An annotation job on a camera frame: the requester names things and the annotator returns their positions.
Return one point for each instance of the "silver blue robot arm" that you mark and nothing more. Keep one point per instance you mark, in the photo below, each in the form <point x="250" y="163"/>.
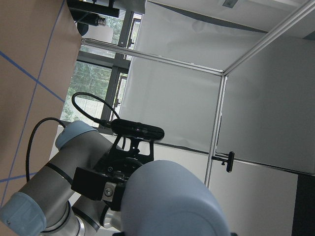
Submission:
<point x="72" y="193"/>

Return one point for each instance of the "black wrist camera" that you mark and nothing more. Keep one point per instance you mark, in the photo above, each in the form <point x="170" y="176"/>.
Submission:
<point x="138" y="130"/>

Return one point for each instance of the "aluminium frame post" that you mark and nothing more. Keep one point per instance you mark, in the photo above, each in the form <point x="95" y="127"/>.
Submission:
<point x="268" y="101"/>

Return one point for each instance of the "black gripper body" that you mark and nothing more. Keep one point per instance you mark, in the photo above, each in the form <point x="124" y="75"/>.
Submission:
<point x="107" y="180"/>

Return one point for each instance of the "black side camera on frame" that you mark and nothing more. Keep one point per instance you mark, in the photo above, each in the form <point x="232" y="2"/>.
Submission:
<point x="225" y="158"/>

